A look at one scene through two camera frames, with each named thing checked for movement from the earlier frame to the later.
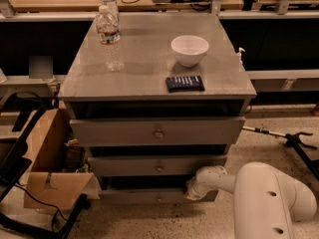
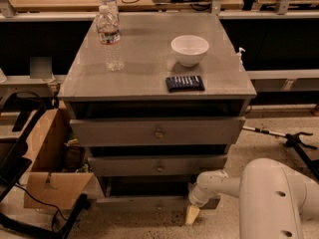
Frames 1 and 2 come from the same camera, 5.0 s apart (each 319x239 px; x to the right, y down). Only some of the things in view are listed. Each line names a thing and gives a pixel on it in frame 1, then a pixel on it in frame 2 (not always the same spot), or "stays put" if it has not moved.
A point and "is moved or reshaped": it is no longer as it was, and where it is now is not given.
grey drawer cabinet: x=172 y=111 stays put
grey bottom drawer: x=164 y=196 is moved or reshaped
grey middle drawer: x=154 y=165 stays put
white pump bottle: x=238 y=59 stays put
